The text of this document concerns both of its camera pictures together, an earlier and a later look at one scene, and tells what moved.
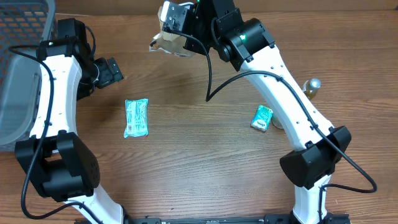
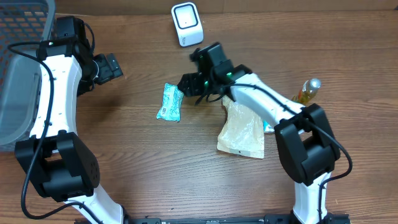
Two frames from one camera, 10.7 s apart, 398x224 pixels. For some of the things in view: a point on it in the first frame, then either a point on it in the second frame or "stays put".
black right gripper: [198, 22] to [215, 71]
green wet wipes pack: [136, 117] to [171, 107]
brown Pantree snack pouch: [171, 43] to [242, 132]
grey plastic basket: [22, 22] stays put
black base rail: [326, 218] stays put
